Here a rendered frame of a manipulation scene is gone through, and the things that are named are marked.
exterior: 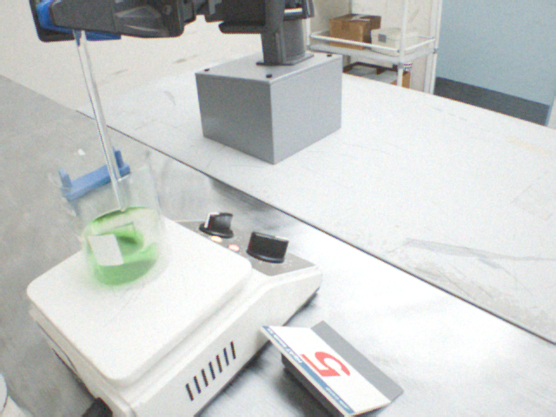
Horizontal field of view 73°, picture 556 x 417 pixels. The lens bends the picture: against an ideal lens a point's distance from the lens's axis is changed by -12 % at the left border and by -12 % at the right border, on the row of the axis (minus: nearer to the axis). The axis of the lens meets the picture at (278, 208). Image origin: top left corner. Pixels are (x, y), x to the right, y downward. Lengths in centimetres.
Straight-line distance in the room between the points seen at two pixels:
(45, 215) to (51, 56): 124
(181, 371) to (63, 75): 161
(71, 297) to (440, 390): 27
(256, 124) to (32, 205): 32
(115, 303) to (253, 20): 20
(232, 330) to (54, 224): 33
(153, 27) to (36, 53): 150
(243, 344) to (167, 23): 22
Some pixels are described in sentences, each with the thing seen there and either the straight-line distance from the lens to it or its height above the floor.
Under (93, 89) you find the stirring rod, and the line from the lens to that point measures 25.
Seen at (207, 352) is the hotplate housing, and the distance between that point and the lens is 27.
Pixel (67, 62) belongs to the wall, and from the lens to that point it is 179.
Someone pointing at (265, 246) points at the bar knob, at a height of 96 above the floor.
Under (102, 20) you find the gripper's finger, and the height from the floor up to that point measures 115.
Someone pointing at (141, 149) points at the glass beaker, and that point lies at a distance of 28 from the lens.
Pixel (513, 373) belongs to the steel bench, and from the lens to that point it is 36.
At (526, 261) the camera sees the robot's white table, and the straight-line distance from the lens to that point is 47.
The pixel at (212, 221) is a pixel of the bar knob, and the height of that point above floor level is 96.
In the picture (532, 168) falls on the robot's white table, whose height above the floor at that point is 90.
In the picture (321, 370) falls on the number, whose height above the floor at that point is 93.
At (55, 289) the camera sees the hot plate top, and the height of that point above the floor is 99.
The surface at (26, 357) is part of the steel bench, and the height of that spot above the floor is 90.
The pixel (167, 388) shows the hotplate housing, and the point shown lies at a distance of 26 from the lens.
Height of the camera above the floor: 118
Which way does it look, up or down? 35 degrees down
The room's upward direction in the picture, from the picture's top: 3 degrees counter-clockwise
